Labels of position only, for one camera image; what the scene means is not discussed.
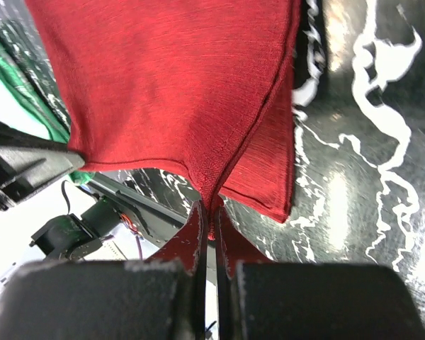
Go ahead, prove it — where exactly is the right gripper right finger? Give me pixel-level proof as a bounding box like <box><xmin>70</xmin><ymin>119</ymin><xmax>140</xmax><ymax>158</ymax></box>
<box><xmin>214</xmin><ymin>207</ymin><xmax>272</xmax><ymax>339</ymax></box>

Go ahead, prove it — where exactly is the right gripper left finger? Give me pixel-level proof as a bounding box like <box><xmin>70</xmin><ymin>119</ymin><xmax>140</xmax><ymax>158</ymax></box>
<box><xmin>145</xmin><ymin>201</ymin><xmax>208</xmax><ymax>339</ymax></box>

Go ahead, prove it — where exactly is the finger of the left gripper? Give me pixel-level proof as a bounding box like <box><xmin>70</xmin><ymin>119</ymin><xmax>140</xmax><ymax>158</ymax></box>
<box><xmin>0</xmin><ymin>122</ymin><xmax>85</xmax><ymax>212</ymax></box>

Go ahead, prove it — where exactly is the red cloth napkin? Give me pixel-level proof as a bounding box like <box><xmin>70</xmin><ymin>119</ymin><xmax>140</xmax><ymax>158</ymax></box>
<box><xmin>26</xmin><ymin>1</ymin><xmax>301</xmax><ymax>222</ymax></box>

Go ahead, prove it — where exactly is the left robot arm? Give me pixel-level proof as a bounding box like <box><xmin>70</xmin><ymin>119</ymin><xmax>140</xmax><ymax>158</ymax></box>
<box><xmin>0</xmin><ymin>122</ymin><xmax>123</xmax><ymax>261</ymax></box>

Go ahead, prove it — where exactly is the green white cloth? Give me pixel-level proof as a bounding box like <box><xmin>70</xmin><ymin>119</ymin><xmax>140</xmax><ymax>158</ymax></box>
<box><xmin>0</xmin><ymin>26</ymin><xmax>96</xmax><ymax>187</ymax></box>

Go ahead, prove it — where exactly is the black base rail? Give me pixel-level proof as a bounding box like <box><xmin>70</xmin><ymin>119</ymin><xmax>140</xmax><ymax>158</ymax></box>
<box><xmin>87</xmin><ymin>174</ymin><xmax>187</xmax><ymax>248</ymax></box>

